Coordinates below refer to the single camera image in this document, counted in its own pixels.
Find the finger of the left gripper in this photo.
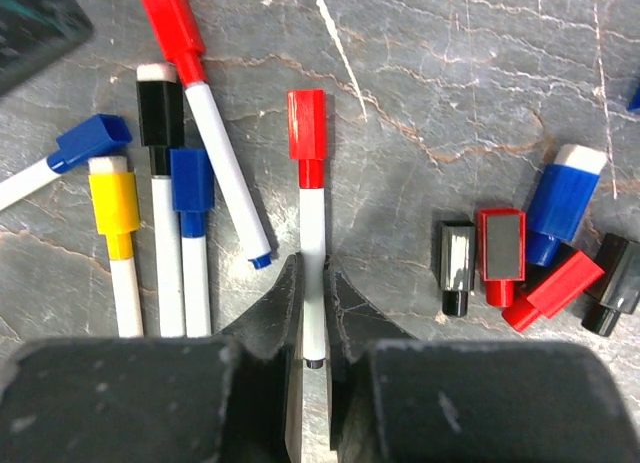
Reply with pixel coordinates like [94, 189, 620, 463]
[1, 0, 94, 95]

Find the yellow cap marker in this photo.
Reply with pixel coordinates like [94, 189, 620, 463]
[88, 156, 144, 338]

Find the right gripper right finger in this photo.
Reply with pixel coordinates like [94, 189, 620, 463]
[324, 258, 639, 462]

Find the black marker cap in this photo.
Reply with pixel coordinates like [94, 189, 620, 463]
[437, 220, 476, 318]
[581, 233, 639, 337]

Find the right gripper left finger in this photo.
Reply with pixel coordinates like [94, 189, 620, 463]
[1, 254, 304, 462]

